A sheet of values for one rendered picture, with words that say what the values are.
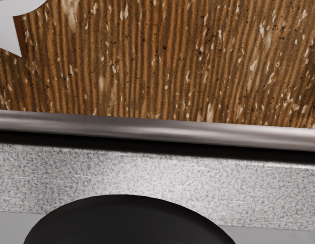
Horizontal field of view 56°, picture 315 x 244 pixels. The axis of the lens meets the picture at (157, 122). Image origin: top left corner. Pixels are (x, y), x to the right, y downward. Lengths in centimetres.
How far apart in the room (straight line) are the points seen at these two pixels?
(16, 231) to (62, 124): 166
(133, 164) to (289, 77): 15
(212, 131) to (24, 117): 15
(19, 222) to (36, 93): 163
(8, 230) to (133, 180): 165
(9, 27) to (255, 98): 17
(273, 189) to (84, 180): 18
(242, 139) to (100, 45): 14
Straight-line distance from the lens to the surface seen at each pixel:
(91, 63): 21
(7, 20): 21
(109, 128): 25
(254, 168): 28
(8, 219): 185
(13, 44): 21
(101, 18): 20
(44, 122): 26
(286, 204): 32
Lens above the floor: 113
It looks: 62 degrees down
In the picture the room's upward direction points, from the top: 178 degrees counter-clockwise
